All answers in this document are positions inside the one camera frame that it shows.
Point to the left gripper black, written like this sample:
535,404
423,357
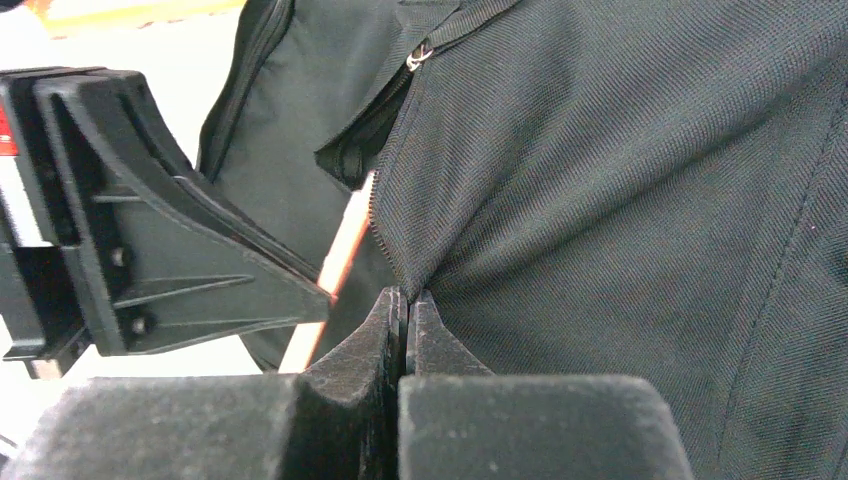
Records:
158,257

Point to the orange pen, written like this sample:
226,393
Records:
333,275

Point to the black student backpack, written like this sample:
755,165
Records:
647,188

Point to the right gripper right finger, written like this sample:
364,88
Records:
458,420

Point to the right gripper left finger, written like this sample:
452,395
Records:
335,420

